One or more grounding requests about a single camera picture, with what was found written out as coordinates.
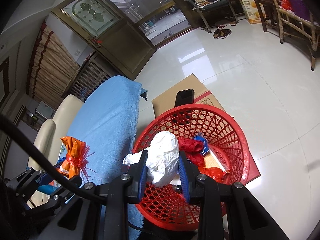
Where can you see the blue tablecloth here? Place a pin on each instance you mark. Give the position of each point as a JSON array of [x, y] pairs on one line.
[[107, 123]]

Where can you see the pair of slippers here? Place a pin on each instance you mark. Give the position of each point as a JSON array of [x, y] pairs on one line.
[[221, 33]]

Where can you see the wooden crib railing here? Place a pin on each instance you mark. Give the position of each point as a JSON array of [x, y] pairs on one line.
[[94, 71]]

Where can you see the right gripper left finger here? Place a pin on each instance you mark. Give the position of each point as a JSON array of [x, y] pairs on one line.
[[99, 211]]

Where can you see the black phone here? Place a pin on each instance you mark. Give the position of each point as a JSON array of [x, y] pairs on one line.
[[183, 97]]

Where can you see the bright red plastic bag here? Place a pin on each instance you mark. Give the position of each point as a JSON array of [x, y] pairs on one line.
[[215, 173]]

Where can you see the blue toothpaste box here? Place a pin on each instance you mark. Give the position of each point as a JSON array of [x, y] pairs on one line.
[[200, 137]]

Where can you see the orange white carton box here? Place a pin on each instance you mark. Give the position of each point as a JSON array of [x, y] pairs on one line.
[[211, 159]]

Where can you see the orange bag bundle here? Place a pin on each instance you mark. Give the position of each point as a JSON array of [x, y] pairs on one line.
[[76, 160]]

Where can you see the dark red plastic bag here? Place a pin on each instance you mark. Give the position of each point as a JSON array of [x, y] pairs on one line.
[[192, 149]]

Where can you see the white bag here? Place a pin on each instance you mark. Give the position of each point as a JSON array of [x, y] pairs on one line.
[[162, 160]]

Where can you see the black metal chair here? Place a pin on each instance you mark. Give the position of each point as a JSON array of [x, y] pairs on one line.
[[207, 2]]

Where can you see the teal insulated bottle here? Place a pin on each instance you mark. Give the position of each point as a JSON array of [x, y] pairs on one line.
[[47, 184]]

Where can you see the yellow printed carton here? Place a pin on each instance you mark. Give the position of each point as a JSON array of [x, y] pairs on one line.
[[251, 11]]

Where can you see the beige curtain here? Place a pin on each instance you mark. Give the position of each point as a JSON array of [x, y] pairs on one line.
[[51, 68]]

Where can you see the cream leather sofa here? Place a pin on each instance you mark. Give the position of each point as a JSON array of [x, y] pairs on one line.
[[48, 139]]

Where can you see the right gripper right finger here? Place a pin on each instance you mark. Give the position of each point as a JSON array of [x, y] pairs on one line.
[[246, 217]]

